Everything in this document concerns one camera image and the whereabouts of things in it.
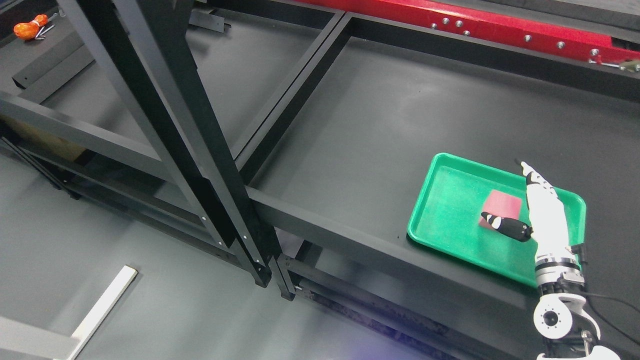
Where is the orange handled tool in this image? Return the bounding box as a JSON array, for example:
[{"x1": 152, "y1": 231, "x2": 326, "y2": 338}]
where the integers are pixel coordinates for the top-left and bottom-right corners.
[{"x1": 13, "y1": 13, "x2": 57, "y2": 41}]

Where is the red metal beam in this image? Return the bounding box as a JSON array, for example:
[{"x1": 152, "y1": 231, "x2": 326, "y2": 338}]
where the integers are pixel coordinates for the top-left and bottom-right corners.
[{"x1": 311, "y1": 0, "x2": 640, "y2": 71}]

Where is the white robotic hand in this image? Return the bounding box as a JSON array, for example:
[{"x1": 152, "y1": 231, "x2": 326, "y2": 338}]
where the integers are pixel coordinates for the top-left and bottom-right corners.
[{"x1": 481, "y1": 159, "x2": 572, "y2": 262}]

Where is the white standing desk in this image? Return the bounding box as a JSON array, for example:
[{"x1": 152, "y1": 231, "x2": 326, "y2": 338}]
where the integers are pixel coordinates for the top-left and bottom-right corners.
[{"x1": 0, "y1": 265, "x2": 139, "y2": 360}]

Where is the black metal shelf right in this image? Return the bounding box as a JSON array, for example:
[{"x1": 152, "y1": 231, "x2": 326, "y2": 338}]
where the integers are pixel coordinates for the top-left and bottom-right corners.
[{"x1": 235, "y1": 10, "x2": 640, "y2": 360}]

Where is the green plastic tray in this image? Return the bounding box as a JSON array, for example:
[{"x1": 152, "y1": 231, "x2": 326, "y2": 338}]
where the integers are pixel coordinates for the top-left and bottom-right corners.
[{"x1": 406, "y1": 152, "x2": 587, "y2": 288}]

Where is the pink foam cube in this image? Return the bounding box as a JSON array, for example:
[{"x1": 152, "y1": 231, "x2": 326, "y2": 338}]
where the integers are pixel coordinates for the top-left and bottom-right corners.
[{"x1": 478, "y1": 189, "x2": 522, "y2": 230}]

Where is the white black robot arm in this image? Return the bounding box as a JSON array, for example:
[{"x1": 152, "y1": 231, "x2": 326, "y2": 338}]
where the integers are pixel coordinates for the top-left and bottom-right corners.
[{"x1": 481, "y1": 161, "x2": 620, "y2": 360}]

